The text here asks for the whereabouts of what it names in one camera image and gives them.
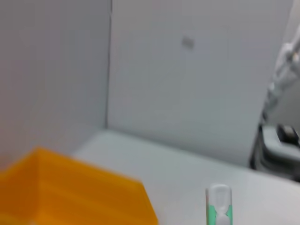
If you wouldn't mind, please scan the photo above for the white humanoid robot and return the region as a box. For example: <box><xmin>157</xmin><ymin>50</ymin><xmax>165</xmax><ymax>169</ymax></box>
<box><xmin>262</xmin><ymin>28</ymin><xmax>300</xmax><ymax>122</ymax></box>

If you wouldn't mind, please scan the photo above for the green utility knife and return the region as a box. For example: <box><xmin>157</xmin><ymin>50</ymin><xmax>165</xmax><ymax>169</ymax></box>
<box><xmin>205</xmin><ymin>184</ymin><xmax>233</xmax><ymax>225</ymax></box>

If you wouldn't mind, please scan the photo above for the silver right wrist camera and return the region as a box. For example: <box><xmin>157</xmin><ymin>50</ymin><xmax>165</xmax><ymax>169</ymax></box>
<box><xmin>257</xmin><ymin>124</ymin><xmax>300</xmax><ymax>165</ymax></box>

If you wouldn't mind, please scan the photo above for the yellow plastic bin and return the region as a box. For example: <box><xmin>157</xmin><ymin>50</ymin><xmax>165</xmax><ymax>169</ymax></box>
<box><xmin>0</xmin><ymin>147</ymin><xmax>159</xmax><ymax>225</ymax></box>

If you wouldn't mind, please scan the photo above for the small white wall label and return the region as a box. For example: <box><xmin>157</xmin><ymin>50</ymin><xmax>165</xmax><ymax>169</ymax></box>
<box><xmin>182</xmin><ymin>37</ymin><xmax>195</xmax><ymax>49</ymax></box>

